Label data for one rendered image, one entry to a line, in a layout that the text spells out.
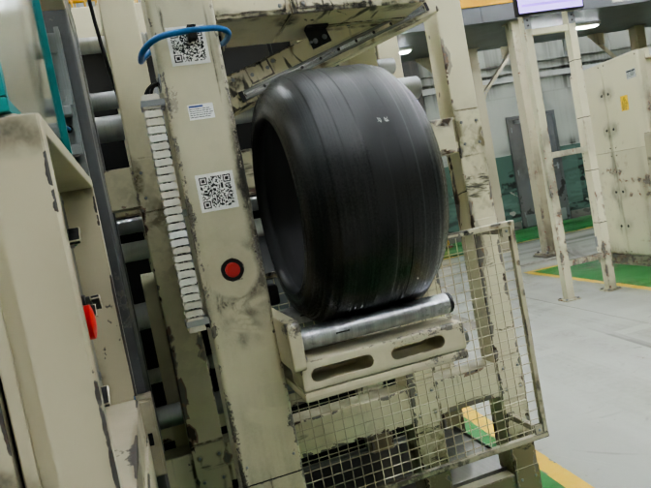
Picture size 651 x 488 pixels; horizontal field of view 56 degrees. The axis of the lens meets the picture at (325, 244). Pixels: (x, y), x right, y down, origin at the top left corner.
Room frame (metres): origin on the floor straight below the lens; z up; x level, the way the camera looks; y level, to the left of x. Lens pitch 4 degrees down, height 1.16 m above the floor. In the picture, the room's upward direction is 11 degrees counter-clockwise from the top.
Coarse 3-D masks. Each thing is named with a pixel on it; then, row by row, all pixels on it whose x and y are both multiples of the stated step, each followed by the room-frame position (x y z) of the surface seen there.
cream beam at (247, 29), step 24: (216, 0) 1.50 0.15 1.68; (240, 0) 1.52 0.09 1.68; (264, 0) 1.54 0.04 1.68; (288, 0) 1.56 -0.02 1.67; (312, 0) 1.57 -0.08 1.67; (336, 0) 1.59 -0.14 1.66; (360, 0) 1.61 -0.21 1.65; (384, 0) 1.63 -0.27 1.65; (408, 0) 1.65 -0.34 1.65; (216, 24) 1.53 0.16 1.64; (240, 24) 1.57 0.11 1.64; (264, 24) 1.60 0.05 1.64; (288, 24) 1.64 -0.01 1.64; (336, 24) 1.71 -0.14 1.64
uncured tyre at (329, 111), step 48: (288, 96) 1.19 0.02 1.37; (336, 96) 1.17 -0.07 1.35; (384, 96) 1.18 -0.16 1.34; (288, 144) 1.16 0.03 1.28; (336, 144) 1.10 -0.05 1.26; (384, 144) 1.12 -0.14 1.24; (432, 144) 1.17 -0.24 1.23; (288, 192) 1.61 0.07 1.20; (336, 192) 1.09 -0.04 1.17; (384, 192) 1.11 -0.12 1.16; (432, 192) 1.14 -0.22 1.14; (288, 240) 1.59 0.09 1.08; (336, 240) 1.10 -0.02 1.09; (384, 240) 1.12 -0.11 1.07; (432, 240) 1.16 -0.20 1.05; (288, 288) 1.39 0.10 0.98; (336, 288) 1.15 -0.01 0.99; (384, 288) 1.18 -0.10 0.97
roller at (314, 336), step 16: (400, 304) 1.25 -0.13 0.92; (416, 304) 1.25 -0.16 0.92; (432, 304) 1.26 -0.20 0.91; (448, 304) 1.26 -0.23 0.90; (336, 320) 1.21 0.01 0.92; (352, 320) 1.21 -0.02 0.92; (368, 320) 1.21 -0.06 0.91; (384, 320) 1.22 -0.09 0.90; (400, 320) 1.23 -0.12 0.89; (416, 320) 1.25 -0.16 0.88; (304, 336) 1.17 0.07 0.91; (320, 336) 1.18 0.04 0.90; (336, 336) 1.19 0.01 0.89; (352, 336) 1.21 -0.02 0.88
